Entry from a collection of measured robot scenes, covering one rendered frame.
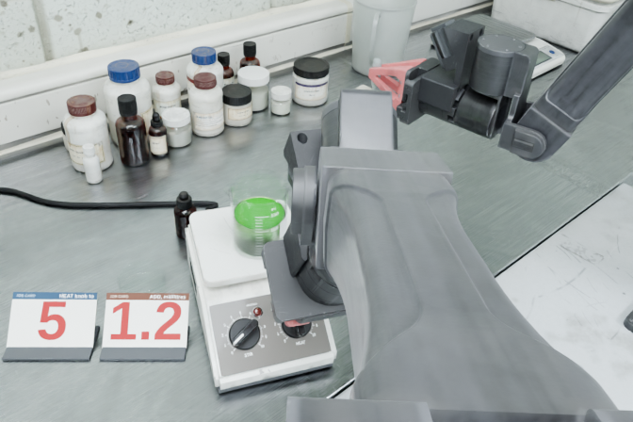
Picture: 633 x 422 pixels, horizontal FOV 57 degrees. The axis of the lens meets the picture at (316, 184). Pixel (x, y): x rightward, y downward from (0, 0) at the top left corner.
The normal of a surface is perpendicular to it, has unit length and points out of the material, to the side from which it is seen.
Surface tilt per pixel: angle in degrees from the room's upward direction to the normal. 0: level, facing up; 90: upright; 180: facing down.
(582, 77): 86
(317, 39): 90
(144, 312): 40
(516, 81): 90
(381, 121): 30
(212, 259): 0
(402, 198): 18
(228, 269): 0
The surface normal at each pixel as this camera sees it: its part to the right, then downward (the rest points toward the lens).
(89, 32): 0.65, 0.48
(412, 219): 0.06, -0.95
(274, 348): 0.21, -0.40
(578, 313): 0.06, -0.80
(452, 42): -0.65, 0.43
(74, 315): 0.07, -0.23
